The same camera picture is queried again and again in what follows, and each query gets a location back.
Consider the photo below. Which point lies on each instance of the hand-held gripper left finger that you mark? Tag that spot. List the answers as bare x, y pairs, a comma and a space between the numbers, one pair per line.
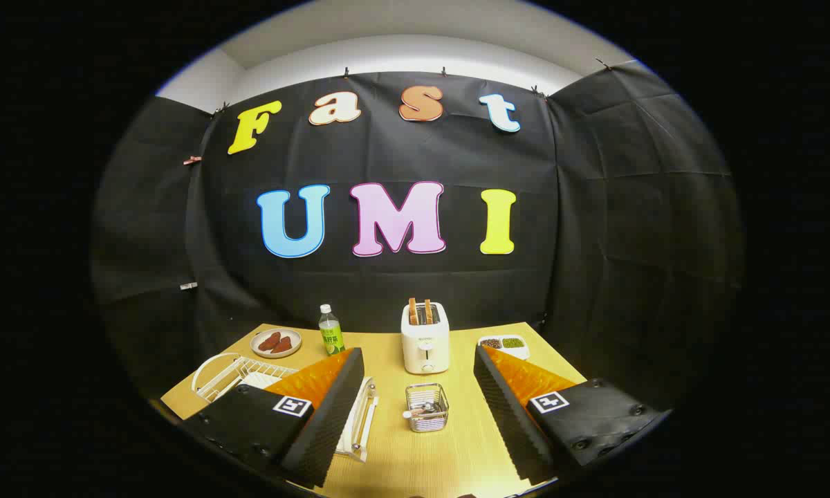
332, 422

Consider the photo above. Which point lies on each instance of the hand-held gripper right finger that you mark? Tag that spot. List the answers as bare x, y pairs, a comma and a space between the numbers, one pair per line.
508, 415

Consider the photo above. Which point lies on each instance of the white divided bean dish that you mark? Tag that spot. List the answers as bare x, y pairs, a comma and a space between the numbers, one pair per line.
519, 351

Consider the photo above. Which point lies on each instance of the small beige sausage plate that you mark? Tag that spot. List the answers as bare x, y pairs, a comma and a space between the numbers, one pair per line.
259, 351

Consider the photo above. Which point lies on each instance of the green tea bottle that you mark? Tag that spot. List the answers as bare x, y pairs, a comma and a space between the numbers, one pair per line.
330, 339

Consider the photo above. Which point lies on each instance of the brown sausage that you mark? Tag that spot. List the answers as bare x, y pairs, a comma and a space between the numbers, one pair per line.
270, 341
282, 344

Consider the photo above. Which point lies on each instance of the white toaster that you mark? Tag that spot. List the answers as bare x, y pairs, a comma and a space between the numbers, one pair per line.
425, 346

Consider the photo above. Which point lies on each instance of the toast slice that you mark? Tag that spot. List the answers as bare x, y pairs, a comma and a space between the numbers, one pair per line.
429, 311
413, 311

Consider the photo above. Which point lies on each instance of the black backdrop cloth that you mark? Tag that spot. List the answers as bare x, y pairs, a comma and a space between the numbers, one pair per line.
387, 155

